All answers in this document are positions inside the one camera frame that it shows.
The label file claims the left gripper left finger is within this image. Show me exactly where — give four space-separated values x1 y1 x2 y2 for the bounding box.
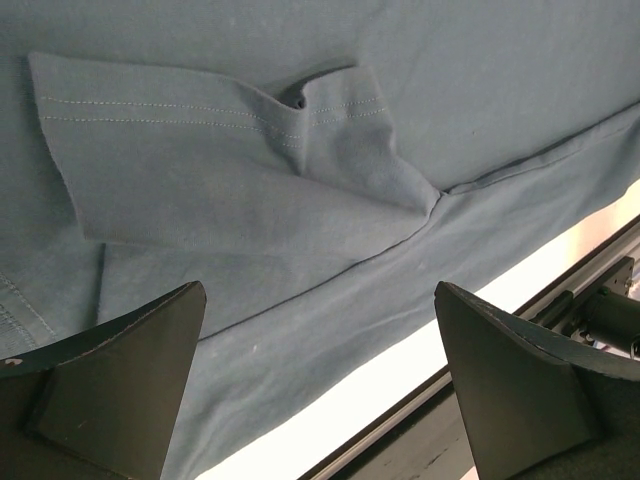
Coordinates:
1 282 206 479

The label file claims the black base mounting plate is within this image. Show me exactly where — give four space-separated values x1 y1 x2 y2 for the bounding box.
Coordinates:
334 395 474 480

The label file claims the horizontal aluminium rail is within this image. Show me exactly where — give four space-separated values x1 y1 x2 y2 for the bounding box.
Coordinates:
308 220 639 479

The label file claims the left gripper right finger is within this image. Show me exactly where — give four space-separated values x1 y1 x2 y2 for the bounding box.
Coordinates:
435 282 639 479

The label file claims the teal blue t-shirt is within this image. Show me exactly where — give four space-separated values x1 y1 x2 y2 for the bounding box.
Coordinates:
1 1 639 479

